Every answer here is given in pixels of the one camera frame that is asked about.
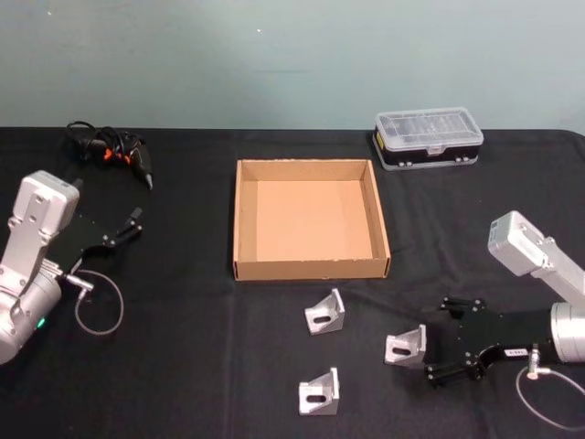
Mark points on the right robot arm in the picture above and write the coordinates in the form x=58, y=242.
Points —
x=525, y=247

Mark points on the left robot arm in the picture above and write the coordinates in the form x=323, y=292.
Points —
x=32, y=238

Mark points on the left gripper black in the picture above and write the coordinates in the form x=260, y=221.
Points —
x=84, y=235

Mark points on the black table cloth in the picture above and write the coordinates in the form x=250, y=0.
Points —
x=205, y=366

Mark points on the shallow brown cardboard tray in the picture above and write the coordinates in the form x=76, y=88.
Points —
x=311, y=219

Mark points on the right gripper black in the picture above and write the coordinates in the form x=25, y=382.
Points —
x=498, y=334

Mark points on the silver metal angle bracket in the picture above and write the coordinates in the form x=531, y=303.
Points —
x=325, y=314
x=404, y=350
x=317, y=395

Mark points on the clear plastic case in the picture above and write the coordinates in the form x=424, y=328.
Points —
x=425, y=132

